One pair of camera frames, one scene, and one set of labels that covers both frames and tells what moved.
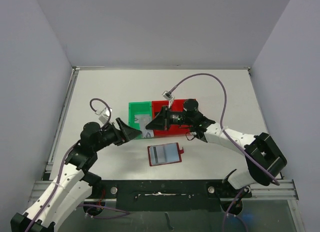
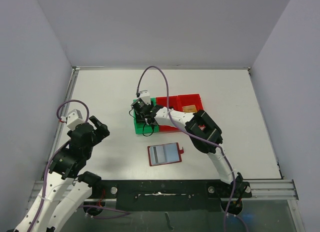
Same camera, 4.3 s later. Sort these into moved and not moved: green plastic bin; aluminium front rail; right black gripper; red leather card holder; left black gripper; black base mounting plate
Moved: green plastic bin; right black gripper; left black gripper
Not moved: black base mounting plate; aluminium front rail; red leather card holder
